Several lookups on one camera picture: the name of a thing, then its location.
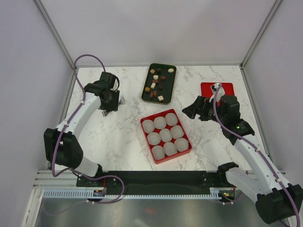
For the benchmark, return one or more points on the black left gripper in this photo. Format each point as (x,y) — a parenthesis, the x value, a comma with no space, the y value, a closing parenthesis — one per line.
(114,106)

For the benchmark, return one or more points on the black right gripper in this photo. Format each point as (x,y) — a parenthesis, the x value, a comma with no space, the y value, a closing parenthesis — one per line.
(203,104)

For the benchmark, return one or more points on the metal tongs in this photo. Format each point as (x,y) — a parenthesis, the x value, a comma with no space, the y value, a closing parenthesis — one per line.
(108,111)

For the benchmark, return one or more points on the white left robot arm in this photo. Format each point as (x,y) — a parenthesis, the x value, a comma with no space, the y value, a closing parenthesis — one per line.
(62,148)

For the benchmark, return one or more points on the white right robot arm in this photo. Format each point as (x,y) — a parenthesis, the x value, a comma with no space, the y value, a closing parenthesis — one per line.
(275,198)

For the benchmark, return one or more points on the red chocolate box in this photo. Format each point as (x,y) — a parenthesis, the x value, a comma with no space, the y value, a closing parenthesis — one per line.
(166,158)

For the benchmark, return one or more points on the white paper cup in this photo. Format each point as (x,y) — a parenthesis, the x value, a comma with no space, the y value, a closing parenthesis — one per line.
(158,152)
(160,123)
(153,138)
(165,135)
(181,144)
(171,119)
(170,149)
(148,126)
(176,132)

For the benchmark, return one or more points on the red box lid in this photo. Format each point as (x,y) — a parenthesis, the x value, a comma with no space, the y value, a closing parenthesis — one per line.
(207,89)

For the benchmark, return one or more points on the dark green tray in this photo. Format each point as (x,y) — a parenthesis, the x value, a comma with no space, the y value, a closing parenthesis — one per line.
(168,84)

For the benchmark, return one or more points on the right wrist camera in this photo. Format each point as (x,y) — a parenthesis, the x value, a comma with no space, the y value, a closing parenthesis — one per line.
(218,91)

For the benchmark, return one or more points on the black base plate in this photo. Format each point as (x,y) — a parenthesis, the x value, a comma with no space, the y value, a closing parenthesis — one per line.
(169,182)

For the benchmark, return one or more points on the white slotted cable duct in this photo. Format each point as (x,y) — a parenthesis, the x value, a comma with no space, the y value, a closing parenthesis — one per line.
(93,194)

